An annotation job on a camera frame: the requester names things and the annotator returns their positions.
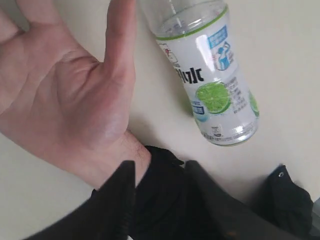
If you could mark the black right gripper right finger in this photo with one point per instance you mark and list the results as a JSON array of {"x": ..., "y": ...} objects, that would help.
[{"x": 278, "y": 214}]

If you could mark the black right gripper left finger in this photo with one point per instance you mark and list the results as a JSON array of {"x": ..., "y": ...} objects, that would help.
[{"x": 106, "y": 215}]

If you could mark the black sleeved forearm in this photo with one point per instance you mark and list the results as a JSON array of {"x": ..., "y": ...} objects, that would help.
[{"x": 178, "y": 200}]

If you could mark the lime label water bottle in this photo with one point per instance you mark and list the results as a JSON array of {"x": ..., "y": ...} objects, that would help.
[{"x": 195, "y": 37}]

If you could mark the person's open bare hand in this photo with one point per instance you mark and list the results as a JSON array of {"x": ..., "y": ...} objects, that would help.
[{"x": 62, "y": 105}]

